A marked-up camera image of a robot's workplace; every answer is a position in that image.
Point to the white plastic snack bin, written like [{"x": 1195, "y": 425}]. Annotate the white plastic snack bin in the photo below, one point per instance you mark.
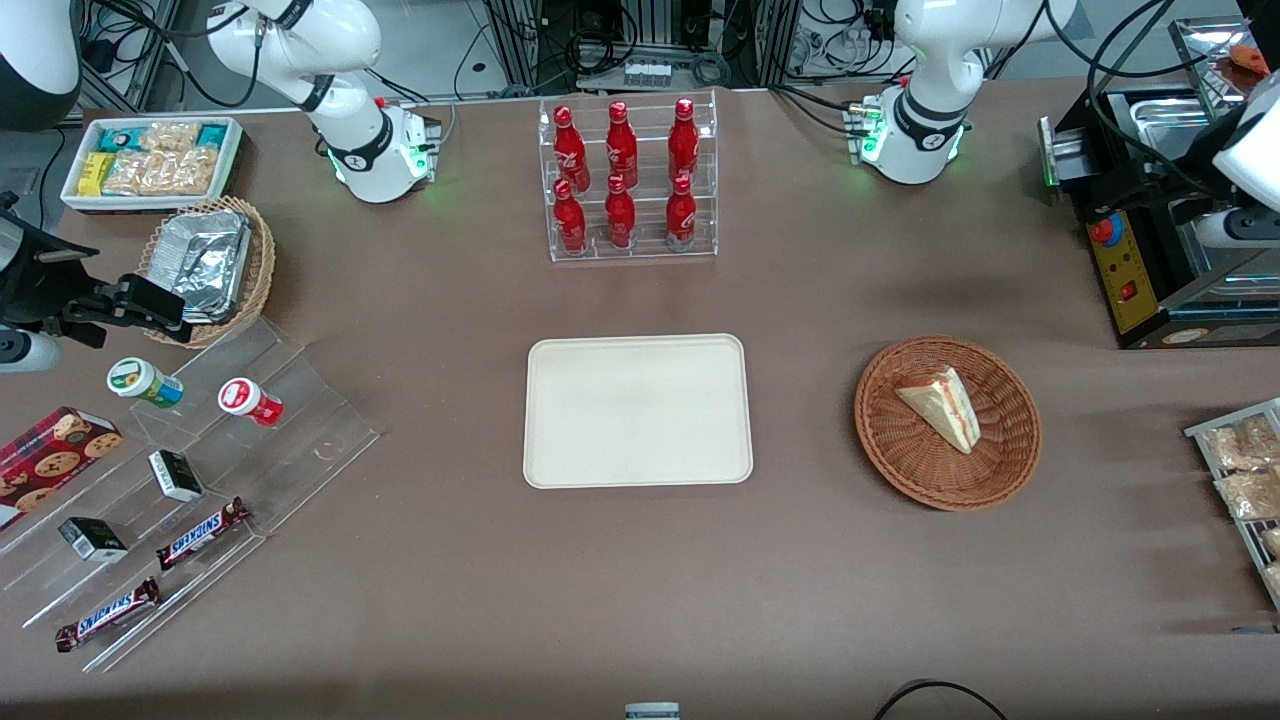
[{"x": 72, "y": 195}]

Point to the small grey table edge block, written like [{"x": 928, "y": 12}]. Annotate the small grey table edge block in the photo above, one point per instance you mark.
[{"x": 652, "y": 712}]

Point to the red cola bottle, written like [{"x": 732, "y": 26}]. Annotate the red cola bottle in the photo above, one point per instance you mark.
[
  {"x": 681, "y": 218},
  {"x": 570, "y": 222},
  {"x": 621, "y": 148},
  {"x": 568, "y": 150},
  {"x": 683, "y": 145},
  {"x": 620, "y": 218}
]

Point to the shiny metal warmer shelf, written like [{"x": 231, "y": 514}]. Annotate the shiny metal warmer shelf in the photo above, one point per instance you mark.
[{"x": 1200, "y": 55}]

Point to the teal snack pack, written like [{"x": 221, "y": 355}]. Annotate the teal snack pack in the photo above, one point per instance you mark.
[
  {"x": 118, "y": 138},
  {"x": 212, "y": 136}
]

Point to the red lid yogurt cup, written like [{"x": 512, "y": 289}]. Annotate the red lid yogurt cup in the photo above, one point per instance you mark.
[{"x": 245, "y": 398}]

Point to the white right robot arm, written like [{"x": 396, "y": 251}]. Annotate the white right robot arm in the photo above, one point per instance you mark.
[{"x": 370, "y": 150}]

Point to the black food warmer machine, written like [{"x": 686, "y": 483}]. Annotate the black food warmer machine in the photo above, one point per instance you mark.
[{"x": 1135, "y": 290}]

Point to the light tan wicker basket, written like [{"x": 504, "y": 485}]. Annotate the light tan wicker basket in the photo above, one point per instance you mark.
[{"x": 258, "y": 270}]

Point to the red chocolate chip cookie box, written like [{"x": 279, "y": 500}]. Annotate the red chocolate chip cookie box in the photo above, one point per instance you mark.
[{"x": 50, "y": 460}]

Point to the green lid yogurt cup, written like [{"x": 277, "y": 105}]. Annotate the green lid yogurt cup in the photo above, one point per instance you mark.
[{"x": 140, "y": 380}]

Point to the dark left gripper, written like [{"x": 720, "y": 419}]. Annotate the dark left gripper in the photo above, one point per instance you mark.
[{"x": 1157, "y": 190}]

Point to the triangular sandwich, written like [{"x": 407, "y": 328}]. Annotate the triangular sandwich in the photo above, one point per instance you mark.
[{"x": 940, "y": 405}]

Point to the orange red sausage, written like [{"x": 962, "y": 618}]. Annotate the orange red sausage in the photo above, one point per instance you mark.
[{"x": 1250, "y": 58}]

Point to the clear rice cracker pack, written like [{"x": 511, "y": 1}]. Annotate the clear rice cracker pack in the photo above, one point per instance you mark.
[
  {"x": 170, "y": 136},
  {"x": 165, "y": 172}
]

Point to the clear acrylic stepped stand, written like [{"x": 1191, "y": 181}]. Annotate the clear acrylic stepped stand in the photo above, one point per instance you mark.
[{"x": 300, "y": 420}]

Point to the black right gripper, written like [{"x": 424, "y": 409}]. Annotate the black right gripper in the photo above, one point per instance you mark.
[{"x": 38, "y": 283}]

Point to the brown wicker basket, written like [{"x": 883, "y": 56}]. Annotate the brown wicker basket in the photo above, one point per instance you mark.
[{"x": 935, "y": 475}]

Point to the cream plastic tray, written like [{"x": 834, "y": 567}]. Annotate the cream plastic tray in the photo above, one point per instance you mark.
[{"x": 637, "y": 410}]

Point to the steel warmer pan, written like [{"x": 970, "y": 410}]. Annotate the steel warmer pan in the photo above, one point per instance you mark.
[{"x": 1170, "y": 120}]

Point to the clear wrapped pastry pack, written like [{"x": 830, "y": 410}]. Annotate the clear wrapped pastry pack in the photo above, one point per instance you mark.
[
  {"x": 1250, "y": 495},
  {"x": 1272, "y": 543},
  {"x": 1240, "y": 445},
  {"x": 1274, "y": 580}
]

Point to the clear acrylic bottle rack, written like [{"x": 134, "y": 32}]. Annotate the clear acrylic bottle rack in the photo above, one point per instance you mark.
[{"x": 650, "y": 250}]

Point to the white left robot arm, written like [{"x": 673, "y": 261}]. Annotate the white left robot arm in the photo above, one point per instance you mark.
[{"x": 925, "y": 120}]

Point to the aluminium profile frame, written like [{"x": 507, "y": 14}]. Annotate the aluminium profile frame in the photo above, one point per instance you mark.
[{"x": 518, "y": 45}]

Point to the yellow snack pack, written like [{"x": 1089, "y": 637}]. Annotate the yellow snack pack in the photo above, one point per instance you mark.
[{"x": 94, "y": 175}]

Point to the aluminium foil container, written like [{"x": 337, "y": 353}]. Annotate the aluminium foil container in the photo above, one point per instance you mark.
[{"x": 205, "y": 260}]

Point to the small black carton box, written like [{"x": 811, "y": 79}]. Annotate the small black carton box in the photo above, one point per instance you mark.
[
  {"x": 92, "y": 540},
  {"x": 175, "y": 476}
]

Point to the brown Snickers bar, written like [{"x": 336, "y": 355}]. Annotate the brown Snickers bar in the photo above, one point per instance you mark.
[
  {"x": 108, "y": 614},
  {"x": 200, "y": 533}
]

